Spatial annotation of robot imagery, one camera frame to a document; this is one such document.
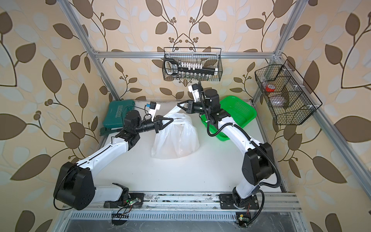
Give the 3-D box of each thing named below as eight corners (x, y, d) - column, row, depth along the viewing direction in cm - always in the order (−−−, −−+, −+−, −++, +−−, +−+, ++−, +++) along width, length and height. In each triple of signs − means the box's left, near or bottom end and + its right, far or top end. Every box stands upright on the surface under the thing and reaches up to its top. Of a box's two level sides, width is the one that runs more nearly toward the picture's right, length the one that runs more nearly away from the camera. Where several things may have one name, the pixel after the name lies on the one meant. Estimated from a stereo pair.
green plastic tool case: (99, 128, 105) (97, 125, 102) (112, 103, 121) (110, 99, 118) (127, 128, 105) (125, 125, 102) (135, 103, 121) (134, 99, 118)
